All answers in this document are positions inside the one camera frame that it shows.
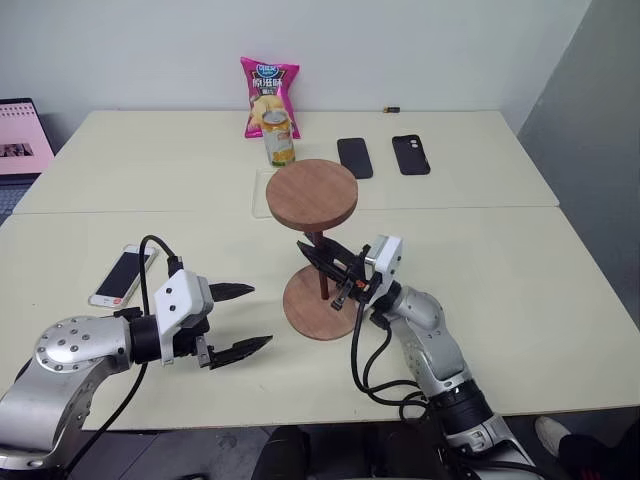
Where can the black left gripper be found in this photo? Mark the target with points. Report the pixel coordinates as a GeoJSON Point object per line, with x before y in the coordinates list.
{"type": "Point", "coordinates": [190, 341]}

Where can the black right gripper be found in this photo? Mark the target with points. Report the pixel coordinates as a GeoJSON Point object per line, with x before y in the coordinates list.
{"type": "Point", "coordinates": [359, 282]}

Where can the wooden pole with round disc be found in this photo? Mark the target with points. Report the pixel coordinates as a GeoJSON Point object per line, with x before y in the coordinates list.
{"type": "Point", "coordinates": [310, 192]}

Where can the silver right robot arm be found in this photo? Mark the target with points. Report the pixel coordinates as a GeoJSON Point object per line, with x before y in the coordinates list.
{"type": "Point", "coordinates": [430, 325]}

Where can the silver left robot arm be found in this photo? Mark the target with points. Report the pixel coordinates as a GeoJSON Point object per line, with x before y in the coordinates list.
{"type": "Point", "coordinates": [75, 350]}

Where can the round wooden base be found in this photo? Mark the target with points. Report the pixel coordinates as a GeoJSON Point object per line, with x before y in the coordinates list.
{"type": "Point", "coordinates": [310, 316]}

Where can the clear plastic tray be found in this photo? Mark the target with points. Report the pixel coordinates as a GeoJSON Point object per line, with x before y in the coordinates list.
{"type": "Point", "coordinates": [261, 195]}

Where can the black smartphone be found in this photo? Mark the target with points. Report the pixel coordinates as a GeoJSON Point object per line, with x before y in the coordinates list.
{"type": "Point", "coordinates": [355, 158]}

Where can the yellow drink can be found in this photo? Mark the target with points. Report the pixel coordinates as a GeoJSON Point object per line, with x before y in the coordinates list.
{"type": "Point", "coordinates": [278, 145]}

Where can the white smartphone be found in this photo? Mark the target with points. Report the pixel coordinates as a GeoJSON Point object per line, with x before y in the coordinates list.
{"type": "Point", "coordinates": [120, 277]}

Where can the black phone case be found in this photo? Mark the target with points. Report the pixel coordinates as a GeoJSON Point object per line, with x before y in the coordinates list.
{"type": "Point", "coordinates": [411, 156]}

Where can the dark rounded shape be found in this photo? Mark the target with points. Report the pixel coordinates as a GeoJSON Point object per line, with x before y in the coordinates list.
{"type": "Point", "coordinates": [285, 452]}

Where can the pink chip bag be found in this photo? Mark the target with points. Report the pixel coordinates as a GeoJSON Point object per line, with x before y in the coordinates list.
{"type": "Point", "coordinates": [270, 85]}

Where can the white shoe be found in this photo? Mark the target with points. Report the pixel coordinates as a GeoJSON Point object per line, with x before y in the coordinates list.
{"type": "Point", "coordinates": [550, 434]}

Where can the laptop with pink screen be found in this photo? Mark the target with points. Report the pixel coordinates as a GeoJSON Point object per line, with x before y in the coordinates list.
{"type": "Point", "coordinates": [17, 135]}

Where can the dark trouser leg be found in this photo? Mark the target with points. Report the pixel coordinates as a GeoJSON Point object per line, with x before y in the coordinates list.
{"type": "Point", "coordinates": [585, 457]}

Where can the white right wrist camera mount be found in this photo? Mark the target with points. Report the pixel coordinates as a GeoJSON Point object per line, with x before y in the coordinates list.
{"type": "Point", "coordinates": [387, 260]}

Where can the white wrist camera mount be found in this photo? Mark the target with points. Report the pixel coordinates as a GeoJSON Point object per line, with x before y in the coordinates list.
{"type": "Point", "coordinates": [176, 300]}
{"type": "Point", "coordinates": [387, 260]}

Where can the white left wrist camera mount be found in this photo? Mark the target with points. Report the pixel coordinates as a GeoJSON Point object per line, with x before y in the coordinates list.
{"type": "Point", "coordinates": [176, 300]}

